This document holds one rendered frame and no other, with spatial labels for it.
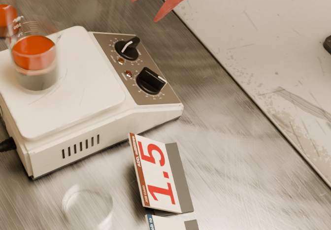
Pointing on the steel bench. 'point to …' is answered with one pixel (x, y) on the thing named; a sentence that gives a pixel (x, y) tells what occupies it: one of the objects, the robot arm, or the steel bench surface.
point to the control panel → (108, 49)
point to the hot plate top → (63, 89)
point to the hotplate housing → (86, 131)
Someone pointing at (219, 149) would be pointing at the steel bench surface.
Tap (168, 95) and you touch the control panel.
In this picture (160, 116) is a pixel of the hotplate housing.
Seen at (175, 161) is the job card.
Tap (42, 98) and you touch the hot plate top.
